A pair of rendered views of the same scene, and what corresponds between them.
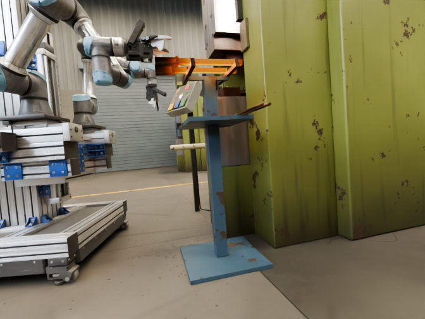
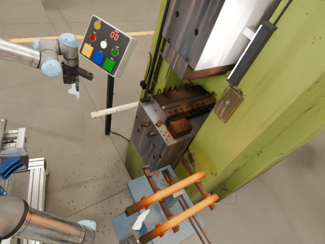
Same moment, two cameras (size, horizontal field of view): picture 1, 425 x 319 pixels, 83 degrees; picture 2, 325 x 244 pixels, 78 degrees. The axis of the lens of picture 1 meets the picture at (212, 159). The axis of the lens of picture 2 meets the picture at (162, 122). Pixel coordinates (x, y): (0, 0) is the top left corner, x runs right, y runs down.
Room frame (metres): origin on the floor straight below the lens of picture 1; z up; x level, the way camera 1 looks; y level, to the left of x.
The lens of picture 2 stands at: (1.00, 0.38, 1.86)
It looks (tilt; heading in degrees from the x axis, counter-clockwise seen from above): 48 degrees down; 329
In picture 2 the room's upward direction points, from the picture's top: 21 degrees clockwise
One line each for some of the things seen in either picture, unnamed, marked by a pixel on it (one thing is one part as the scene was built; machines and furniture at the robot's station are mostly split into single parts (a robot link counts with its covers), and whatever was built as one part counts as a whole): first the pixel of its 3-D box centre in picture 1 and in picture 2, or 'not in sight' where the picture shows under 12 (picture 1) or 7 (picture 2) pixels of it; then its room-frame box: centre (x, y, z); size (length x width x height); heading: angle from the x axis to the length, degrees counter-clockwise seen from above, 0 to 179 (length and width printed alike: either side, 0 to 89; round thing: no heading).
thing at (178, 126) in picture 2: (229, 93); (179, 128); (1.64, -0.15, 0.95); 0.12 x 0.09 x 0.07; 106
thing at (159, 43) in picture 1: (160, 43); not in sight; (1.04, 0.18, 1.05); 0.09 x 0.03 x 0.06; 69
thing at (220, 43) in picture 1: (237, 49); (204, 55); (1.85, -0.25, 1.32); 0.42 x 0.20 x 0.10; 106
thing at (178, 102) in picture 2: not in sight; (187, 100); (1.83, -0.25, 0.99); 0.42 x 0.05 x 0.01; 106
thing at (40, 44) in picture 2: (138, 72); (47, 49); (1.95, 0.54, 1.23); 0.11 x 0.11 x 0.08; 9
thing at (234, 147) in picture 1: (246, 131); (177, 130); (1.80, -0.27, 0.69); 0.56 x 0.38 x 0.45; 106
